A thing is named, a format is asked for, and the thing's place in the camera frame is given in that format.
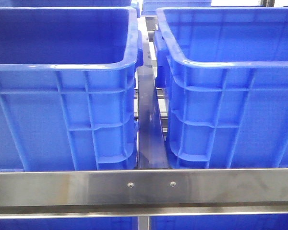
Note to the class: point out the blue crate front left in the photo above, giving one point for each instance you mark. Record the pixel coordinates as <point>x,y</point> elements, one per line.
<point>67,85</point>

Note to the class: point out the blue crate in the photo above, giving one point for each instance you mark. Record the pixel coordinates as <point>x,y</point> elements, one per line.
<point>67,85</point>
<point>150,6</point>
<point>76,3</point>
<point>226,83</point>

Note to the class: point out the blue crate front right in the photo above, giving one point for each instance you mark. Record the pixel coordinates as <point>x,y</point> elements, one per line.
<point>226,83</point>

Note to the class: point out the blue crate far centre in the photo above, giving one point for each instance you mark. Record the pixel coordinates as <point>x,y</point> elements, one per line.
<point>150,6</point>

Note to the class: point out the blue crate lower shelf left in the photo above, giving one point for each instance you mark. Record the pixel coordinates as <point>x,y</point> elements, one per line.
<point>108,223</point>

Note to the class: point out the blue crate shelf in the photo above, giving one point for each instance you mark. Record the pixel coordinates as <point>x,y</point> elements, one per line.
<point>221,222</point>
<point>108,223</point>

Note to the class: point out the blue crate rear left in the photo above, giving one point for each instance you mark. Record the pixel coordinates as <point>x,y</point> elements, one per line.
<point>76,3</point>

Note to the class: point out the blue crate lower shelf right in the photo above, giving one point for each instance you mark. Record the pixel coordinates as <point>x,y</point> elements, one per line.
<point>221,222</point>

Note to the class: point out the steel centre divider rail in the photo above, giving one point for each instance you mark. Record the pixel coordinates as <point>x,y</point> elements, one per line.
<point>152,151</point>

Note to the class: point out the steel front shelf rail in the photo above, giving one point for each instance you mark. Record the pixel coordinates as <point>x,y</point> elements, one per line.
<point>143,193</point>

